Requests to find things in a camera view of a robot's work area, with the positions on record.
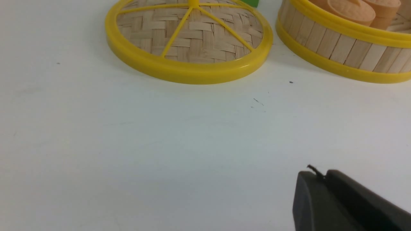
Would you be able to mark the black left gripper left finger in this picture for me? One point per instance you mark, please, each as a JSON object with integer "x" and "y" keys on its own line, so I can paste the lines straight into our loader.
{"x": 315, "y": 208}

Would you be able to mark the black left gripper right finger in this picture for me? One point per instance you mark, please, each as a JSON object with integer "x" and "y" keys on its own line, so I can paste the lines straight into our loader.
{"x": 368, "y": 209}

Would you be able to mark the yellow woven bamboo steamer lid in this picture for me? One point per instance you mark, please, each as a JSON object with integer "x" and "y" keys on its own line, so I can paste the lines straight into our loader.
{"x": 189, "y": 41}

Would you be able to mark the yellow bamboo steamer basket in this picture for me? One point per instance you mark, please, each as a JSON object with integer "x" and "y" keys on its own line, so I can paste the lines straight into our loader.
{"x": 346, "y": 48}

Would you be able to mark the tan toy bun front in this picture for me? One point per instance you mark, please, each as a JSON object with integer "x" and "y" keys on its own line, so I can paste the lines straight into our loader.
{"x": 357, "y": 11}

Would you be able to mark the tan toy bun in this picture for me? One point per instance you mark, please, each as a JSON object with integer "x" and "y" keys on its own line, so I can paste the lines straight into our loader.
{"x": 357, "y": 11}
{"x": 385, "y": 11}

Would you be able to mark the tan toy bun back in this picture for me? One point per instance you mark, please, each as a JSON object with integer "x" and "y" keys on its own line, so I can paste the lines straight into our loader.
{"x": 385, "y": 11}

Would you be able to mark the green cube block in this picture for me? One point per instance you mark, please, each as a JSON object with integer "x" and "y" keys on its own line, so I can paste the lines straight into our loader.
{"x": 253, "y": 3}

